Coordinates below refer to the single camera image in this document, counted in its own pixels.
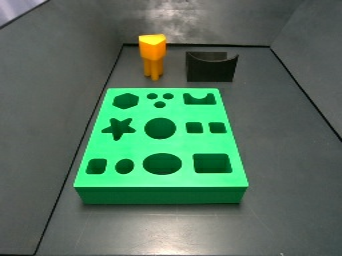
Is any orange three prong block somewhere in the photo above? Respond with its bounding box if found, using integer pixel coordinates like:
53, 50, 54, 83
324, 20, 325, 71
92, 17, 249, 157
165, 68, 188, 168
138, 34, 165, 81

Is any green shape sorter board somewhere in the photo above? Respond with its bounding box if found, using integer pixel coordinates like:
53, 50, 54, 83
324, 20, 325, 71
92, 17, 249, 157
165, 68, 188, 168
73, 88, 248, 204

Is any black curved block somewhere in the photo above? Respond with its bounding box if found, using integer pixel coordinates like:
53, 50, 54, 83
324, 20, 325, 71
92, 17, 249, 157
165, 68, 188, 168
185, 51, 239, 82

